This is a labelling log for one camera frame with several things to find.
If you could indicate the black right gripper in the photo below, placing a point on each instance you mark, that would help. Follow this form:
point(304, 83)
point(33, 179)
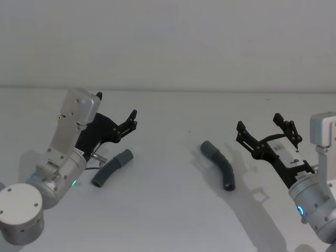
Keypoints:
point(283, 160)

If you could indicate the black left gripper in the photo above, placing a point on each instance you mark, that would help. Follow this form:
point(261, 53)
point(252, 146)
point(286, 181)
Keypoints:
point(102, 128)

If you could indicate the white curtain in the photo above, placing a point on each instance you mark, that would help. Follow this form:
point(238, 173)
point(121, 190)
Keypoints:
point(168, 42)

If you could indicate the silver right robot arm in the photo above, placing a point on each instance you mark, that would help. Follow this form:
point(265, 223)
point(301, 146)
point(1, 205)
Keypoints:
point(312, 202)

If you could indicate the white table cloth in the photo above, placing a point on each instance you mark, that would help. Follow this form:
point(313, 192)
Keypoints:
point(168, 215)

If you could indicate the curved dark grey tube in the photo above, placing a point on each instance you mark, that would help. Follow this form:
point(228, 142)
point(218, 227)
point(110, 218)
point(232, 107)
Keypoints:
point(223, 164)

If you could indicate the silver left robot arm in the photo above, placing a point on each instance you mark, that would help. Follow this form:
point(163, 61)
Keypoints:
point(61, 168)

